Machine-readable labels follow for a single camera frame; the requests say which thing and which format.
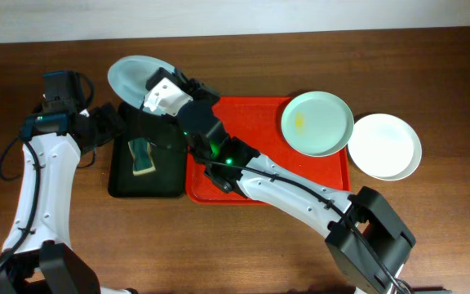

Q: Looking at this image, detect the light blue plate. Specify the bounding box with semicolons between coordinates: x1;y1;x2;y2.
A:
108;56;175;109

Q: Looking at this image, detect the green and yellow sponge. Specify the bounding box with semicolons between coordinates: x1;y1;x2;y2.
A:
128;137;156;176

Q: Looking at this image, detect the mint green plate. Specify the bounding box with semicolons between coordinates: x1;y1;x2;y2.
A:
280;91;354;157

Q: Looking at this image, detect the white plate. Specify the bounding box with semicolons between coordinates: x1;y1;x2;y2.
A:
348;114;423;181

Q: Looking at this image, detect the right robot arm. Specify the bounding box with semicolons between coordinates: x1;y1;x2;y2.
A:
141;67;415;293

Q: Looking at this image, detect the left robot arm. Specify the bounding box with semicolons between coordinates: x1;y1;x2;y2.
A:
0;104;125;293

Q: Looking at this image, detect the black plastic tray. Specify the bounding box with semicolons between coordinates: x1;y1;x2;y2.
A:
108;102;187;198

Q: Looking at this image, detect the red plastic tray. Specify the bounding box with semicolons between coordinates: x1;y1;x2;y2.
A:
185;96;350;206

